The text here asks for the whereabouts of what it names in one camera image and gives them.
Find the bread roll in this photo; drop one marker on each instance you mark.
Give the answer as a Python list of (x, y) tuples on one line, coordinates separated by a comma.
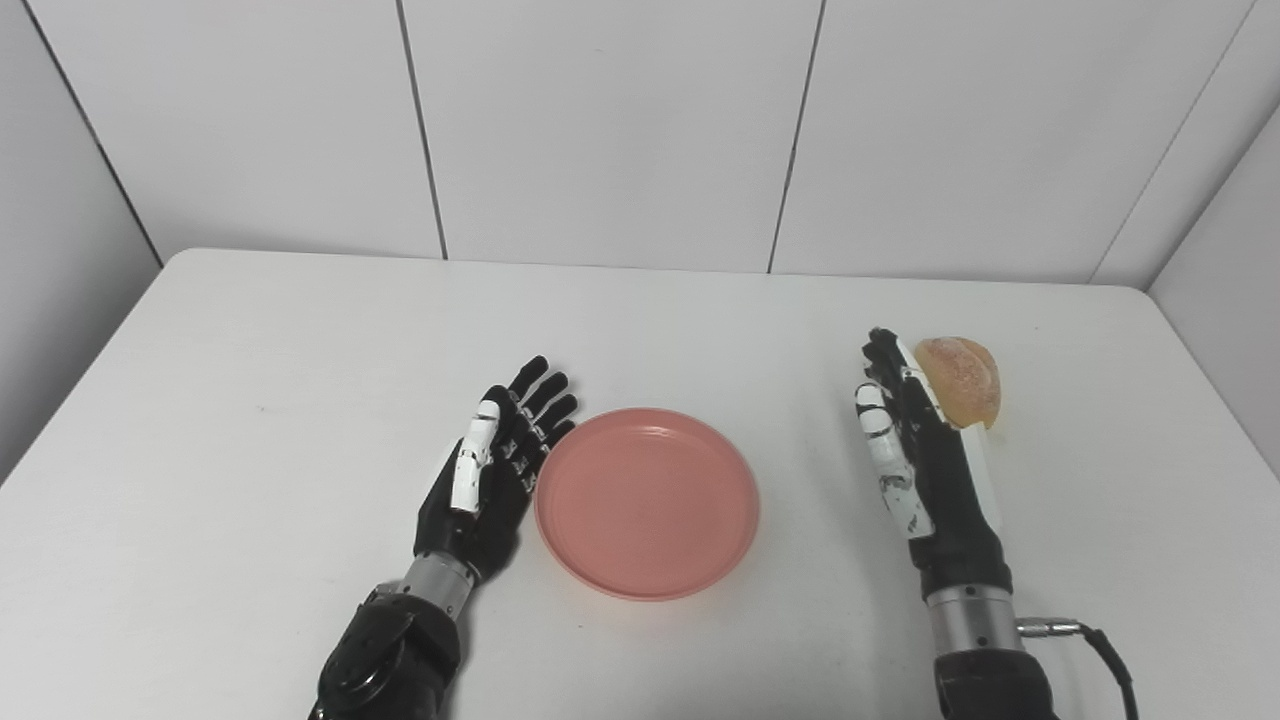
[(965, 380)]

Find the pink plate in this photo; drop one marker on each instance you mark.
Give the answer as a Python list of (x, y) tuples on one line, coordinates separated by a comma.
[(647, 503)]

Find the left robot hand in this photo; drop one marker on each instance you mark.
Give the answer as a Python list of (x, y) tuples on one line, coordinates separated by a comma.
[(495, 480)]

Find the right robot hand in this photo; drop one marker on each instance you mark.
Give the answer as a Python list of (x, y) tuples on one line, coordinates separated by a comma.
[(925, 480)]

